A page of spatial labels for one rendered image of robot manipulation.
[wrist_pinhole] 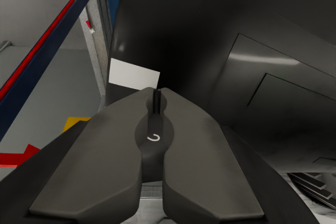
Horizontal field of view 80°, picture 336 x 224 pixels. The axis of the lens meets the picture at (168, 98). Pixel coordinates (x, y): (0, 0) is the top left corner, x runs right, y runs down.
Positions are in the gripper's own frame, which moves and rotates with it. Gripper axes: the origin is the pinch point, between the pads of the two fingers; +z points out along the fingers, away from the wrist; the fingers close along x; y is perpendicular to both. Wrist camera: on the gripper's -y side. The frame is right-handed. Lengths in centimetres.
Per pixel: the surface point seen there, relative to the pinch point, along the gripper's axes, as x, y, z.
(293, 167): 12.3, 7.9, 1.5
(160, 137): 0.3, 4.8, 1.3
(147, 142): -0.7, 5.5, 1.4
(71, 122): -17.7, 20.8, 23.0
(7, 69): -92, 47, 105
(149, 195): -2, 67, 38
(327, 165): 14.9, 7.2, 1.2
